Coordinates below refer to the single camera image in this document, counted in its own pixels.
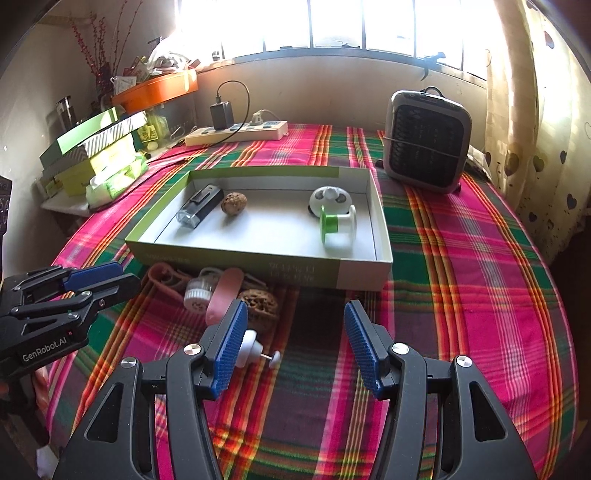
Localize white printed container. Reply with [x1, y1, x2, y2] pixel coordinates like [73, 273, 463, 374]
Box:
[111, 75, 139, 96]

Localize green white cardboard box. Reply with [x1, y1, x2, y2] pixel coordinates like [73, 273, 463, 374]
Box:
[124, 167, 393, 291]

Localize white spotted round massager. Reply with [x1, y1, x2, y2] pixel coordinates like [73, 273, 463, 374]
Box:
[308, 186, 354, 217]

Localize green white spool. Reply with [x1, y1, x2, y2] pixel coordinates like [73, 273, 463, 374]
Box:
[318, 204, 359, 252]

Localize dark green chevron box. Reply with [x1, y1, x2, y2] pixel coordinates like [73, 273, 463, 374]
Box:
[39, 143, 93, 185]

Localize white mushroom knob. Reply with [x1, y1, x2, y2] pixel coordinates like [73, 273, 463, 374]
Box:
[233, 330, 282, 370]

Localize red berry branches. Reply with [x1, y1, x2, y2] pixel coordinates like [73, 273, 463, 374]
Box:
[69, 0, 144, 100]

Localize metal cup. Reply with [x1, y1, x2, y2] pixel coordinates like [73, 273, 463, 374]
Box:
[55, 95, 77, 132]

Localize pink green plaid tablecloth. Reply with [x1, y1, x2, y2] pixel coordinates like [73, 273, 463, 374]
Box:
[34, 122, 580, 480]

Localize black charger cable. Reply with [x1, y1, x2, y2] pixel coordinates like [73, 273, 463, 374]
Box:
[216, 80, 252, 127]

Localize white crumpled cloth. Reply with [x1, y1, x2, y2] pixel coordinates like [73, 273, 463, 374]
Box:
[37, 445, 61, 478]

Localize yellow green packet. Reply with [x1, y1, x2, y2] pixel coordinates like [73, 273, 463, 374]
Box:
[137, 112, 169, 144]

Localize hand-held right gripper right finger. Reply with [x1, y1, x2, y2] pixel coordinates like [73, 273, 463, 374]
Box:
[344, 300, 539, 480]

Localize white shelf board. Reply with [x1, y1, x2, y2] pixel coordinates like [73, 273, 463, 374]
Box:
[39, 187, 93, 217]

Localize dark vase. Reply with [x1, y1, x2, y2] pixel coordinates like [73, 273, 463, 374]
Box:
[95, 69, 114, 100]

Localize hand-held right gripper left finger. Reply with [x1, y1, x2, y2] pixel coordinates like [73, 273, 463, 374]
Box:
[53, 299, 250, 480]

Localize pink rounded plastic loop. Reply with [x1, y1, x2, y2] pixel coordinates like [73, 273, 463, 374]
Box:
[206, 269, 244, 325]

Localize orange tray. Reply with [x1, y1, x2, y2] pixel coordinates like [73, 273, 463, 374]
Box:
[112, 69, 199, 113]

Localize black charger adapter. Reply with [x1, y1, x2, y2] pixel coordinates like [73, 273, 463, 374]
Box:
[210, 95, 234, 130]

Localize barred window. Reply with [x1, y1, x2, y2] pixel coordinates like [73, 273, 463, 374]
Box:
[175, 0, 499, 79]

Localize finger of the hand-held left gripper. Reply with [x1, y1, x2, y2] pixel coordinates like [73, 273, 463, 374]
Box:
[9, 272, 141, 324]
[4, 261, 124, 301]

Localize grey crumpled cloth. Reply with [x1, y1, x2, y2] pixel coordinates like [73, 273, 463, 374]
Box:
[464, 145, 497, 183]

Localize heart print curtain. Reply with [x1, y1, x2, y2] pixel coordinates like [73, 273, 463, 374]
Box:
[485, 0, 591, 259]

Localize black silver lighter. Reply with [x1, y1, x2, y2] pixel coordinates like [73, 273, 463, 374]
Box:
[176, 184, 222, 226]

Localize pink white plastic clip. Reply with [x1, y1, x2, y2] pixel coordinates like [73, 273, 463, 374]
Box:
[148, 262, 192, 301]

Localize black window latch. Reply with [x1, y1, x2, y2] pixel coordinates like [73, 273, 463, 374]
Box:
[418, 52, 446, 84]

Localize grey white space heater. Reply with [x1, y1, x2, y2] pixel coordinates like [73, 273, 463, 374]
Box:
[384, 88, 472, 195]

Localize cream power strip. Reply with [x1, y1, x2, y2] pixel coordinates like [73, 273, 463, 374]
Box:
[185, 120, 289, 147]

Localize clutter of packets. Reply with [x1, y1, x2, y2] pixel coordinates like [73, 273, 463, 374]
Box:
[124, 39, 201, 77]

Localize green tissue pack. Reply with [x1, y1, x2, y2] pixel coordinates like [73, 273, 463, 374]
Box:
[85, 154, 149, 208]

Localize green striped gift box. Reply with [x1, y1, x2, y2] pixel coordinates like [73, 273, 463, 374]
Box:
[56, 107, 148, 158]

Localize brown walnut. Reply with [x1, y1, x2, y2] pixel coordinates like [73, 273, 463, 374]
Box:
[221, 191, 249, 216]
[238, 287, 281, 320]

